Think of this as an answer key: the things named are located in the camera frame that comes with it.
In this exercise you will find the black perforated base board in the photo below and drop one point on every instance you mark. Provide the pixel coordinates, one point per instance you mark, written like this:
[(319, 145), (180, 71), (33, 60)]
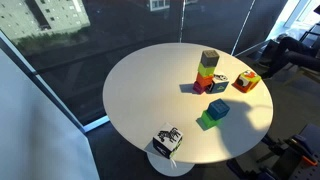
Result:
[(303, 170)]

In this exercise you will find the orange block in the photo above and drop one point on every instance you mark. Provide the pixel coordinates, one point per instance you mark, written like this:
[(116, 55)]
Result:
[(204, 81)]

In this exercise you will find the lime green block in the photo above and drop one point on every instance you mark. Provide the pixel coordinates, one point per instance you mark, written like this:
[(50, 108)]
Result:
[(205, 71)]

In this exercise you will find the magenta block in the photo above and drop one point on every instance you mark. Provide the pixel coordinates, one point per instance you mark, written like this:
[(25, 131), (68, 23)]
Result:
[(198, 88)]

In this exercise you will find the zebra picture soft cube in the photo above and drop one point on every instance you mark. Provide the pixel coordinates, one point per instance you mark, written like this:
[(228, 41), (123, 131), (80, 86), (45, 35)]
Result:
[(167, 140)]

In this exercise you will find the colorful house soft cube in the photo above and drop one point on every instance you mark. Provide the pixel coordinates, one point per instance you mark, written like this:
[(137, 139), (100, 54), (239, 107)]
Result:
[(246, 81)]

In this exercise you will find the owl picture soft cube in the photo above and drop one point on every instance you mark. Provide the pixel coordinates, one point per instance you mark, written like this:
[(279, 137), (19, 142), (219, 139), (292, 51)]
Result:
[(219, 83)]

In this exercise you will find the black orange clamp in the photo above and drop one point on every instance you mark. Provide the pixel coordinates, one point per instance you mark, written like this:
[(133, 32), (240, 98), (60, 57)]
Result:
[(298, 143)]

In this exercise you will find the blue block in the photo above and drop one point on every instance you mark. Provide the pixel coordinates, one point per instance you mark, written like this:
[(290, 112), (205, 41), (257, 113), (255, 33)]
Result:
[(218, 109)]

